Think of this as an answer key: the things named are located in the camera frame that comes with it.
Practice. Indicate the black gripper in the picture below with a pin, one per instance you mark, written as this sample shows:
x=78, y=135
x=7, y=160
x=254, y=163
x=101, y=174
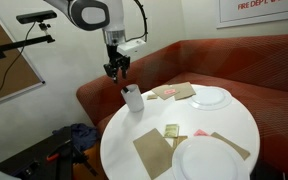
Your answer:
x=115, y=58

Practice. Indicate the white ceramic mug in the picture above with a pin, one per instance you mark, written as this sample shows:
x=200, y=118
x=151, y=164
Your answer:
x=134, y=100

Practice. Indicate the small tan card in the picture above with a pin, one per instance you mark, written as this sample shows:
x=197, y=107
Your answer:
x=152, y=97

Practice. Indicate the brown paper sheet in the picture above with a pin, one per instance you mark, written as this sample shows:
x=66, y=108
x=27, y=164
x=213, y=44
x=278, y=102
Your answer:
x=234, y=146
x=185, y=90
x=160, y=92
x=152, y=153

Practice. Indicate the blue crumpled cloth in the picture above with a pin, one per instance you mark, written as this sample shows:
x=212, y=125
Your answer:
x=82, y=133

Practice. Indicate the small green packet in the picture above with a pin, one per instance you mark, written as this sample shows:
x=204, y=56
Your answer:
x=171, y=130

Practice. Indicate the narrow tan paper strip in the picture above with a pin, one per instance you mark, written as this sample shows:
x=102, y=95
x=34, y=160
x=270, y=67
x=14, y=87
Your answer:
x=180, y=140

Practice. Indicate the white round plate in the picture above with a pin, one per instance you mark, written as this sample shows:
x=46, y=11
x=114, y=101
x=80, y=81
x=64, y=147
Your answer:
x=210, y=97
x=210, y=161

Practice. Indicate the small red packet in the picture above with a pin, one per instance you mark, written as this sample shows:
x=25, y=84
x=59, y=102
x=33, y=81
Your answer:
x=200, y=133

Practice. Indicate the framed cork board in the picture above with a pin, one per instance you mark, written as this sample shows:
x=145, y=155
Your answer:
x=7, y=66

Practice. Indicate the orange patterned sofa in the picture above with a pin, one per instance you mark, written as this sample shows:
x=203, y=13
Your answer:
x=234, y=63

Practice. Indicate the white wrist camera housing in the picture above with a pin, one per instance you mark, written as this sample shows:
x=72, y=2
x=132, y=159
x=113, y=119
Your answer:
x=132, y=45

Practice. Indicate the black stereo camera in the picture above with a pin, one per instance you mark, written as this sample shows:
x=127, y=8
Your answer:
x=36, y=16

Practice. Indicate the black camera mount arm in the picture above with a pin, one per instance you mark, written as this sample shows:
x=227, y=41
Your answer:
x=17, y=45

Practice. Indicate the white framed wall poster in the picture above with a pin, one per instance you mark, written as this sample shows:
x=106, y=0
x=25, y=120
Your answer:
x=260, y=11

